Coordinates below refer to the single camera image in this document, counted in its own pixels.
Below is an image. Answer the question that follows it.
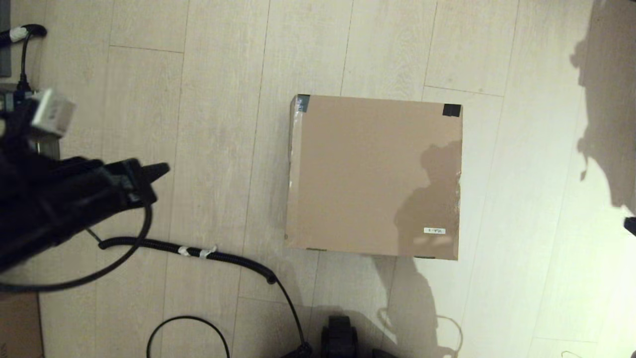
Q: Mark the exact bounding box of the brown cardboard shoe box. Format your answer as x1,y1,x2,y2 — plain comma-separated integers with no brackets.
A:
284,93,464,261

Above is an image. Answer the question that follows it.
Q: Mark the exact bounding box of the small brown cardboard box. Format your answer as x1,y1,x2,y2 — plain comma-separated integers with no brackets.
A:
0,292,45,358

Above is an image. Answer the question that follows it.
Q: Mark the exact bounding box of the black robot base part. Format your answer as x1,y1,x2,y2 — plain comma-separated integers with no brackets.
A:
320,313,361,358

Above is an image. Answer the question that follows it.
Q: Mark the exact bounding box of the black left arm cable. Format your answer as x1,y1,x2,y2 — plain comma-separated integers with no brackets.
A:
0,203,153,293

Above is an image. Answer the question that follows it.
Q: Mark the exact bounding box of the dark grey strip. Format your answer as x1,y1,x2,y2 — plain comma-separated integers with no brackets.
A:
0,0,12,78

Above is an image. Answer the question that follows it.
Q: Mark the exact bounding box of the grey power supply unit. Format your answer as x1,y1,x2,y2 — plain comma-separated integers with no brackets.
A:
2,89,61,161

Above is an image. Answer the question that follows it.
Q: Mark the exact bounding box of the black plug cable white tape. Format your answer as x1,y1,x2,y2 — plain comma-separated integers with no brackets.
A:
0,23,48,93

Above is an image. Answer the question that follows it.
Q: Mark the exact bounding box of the black corrugated cable conduit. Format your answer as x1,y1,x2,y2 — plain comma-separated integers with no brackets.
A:
98,237,314,358

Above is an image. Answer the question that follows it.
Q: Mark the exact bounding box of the thin black cable loop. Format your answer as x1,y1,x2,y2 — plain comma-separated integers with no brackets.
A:
146,315,232,358

